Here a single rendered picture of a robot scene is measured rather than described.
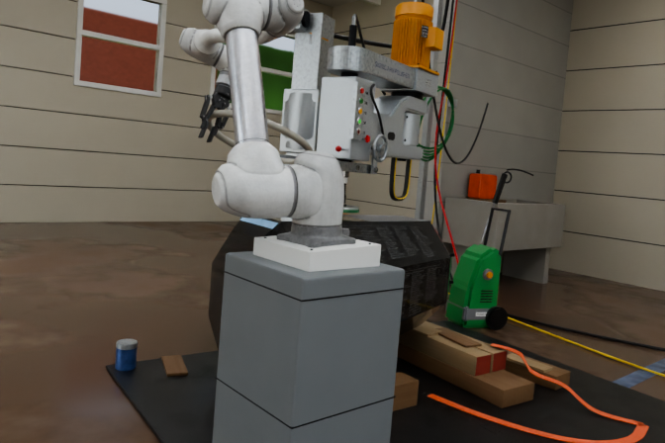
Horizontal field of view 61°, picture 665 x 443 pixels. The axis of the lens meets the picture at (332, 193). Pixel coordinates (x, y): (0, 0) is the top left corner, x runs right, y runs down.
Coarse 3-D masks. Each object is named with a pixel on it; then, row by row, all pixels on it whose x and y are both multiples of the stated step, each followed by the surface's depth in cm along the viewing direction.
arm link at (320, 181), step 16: (304, 160) 167; (320, 160) 167; (336, 160) 171; (304, 176) 164; (320, 176) 166; (336, 176) 168; (304, 192) 163; (320, 192) 165; (336, 192) 168; (304, 208) 165; (320, 208) 166; (336, 208) 169; (304, 224) 168; (320, 224) 167; (336, 224) 170
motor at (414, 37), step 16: (400, 16) 344; (416, 16) 340; (432, 16) 347; (400, 32) 342; (416, 32) 341; (432, 32) 339; (400, 48) 343; (416, 48) 340; (432, 48) 345; (416, 64) 333
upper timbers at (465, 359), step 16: (400, 336) 327; (416, 336) 317; (432, 336) 311; (432, 352) 306; (448, 352) 297; (464, 352) 289; (480, 352) 290; (496, 352) 292; (464, 368) 288; (480, 368) 285; (496, 368) 292
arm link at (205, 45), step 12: (180, 36) 227; (192, 36) 226; (204, 36) 220; (216, 36) 216; (264, 36) 199; (192, 48) 226; (204, 48) 224; (216, 48) 227; (204, 60) 231; (216, 60) 231
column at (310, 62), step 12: (312, 24) 363; (324, 24) 362; (300, 36) 367; (324, 36) 364; (300, 48) 367; (312, 48) 363; (324, 48) 366; (300, 60) 367; (312, 60) 363; (324, 60) 367; (300, 72) 367; (312, 72) 363; (324, 72) 369; (300, 84) 367; (312, 84) 364
